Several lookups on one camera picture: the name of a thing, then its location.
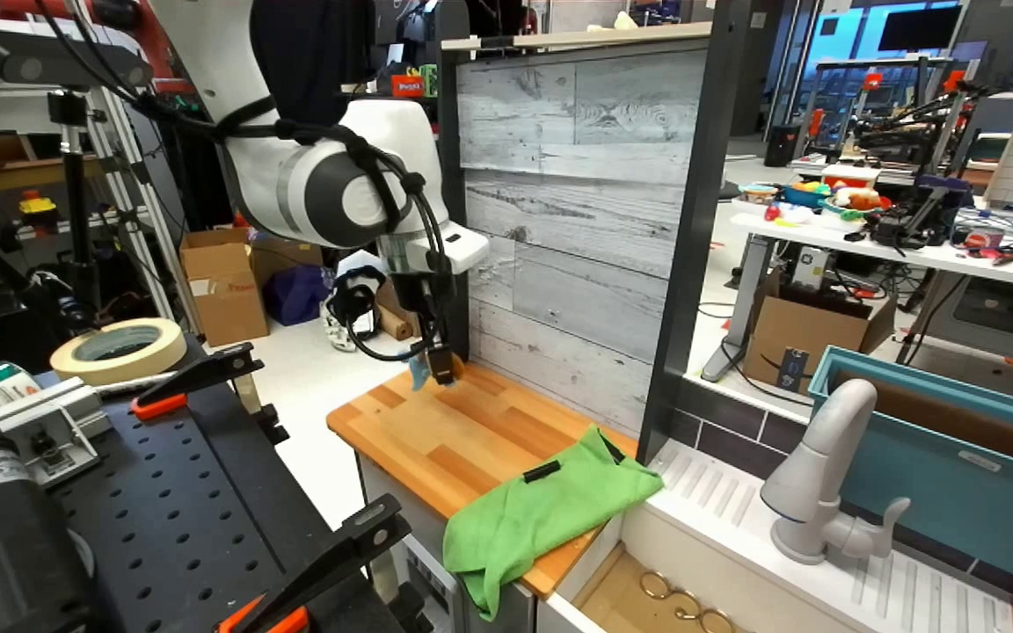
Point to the black and orange 3D printer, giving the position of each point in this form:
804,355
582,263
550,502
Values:
904,126

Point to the thin black frame post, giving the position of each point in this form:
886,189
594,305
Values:
451,127

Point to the grey camera bar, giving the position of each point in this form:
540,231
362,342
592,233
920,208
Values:
51,56

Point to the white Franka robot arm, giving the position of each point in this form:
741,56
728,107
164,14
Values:
283,177

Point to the white work table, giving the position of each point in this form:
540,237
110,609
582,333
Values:
879,250

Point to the green cloth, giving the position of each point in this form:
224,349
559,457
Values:
544,514

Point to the black tab on cloth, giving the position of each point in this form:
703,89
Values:
544,470

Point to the small red box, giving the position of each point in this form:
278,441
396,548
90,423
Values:
406,86

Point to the dark monitor screen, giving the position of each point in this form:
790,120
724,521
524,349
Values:
920,27

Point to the grey wood pattern backdrop panel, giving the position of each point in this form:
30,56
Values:
600,233

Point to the dark blue bag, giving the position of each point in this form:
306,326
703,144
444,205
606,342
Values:
297,296

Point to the tall cardboard box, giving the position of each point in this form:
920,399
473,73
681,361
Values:
224,293

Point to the beige masking tape roll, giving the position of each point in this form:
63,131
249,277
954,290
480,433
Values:
159,349

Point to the grey plastic faucet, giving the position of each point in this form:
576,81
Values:
819,470

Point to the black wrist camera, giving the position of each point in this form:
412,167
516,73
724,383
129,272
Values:
356,285

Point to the teal plastic bin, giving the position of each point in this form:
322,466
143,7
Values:
952,480

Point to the dark tile backsplash strip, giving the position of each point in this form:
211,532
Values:
728,426

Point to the cardboard box with white label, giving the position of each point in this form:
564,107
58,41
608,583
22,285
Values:
396,319

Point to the wide black frame post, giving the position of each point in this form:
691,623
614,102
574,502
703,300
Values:
693,233

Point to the low cardboard box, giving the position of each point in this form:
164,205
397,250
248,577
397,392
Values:
290,263

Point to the cardboard box under table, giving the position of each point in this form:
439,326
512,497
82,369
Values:
805,337

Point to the black camera stand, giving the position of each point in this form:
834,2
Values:
75,198

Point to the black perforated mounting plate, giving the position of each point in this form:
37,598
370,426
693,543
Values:
193,505

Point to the white toy sink unit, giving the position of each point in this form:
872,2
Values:
720,514

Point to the white labelled device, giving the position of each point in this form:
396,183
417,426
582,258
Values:
16,405

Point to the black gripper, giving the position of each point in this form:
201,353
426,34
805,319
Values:
426,305

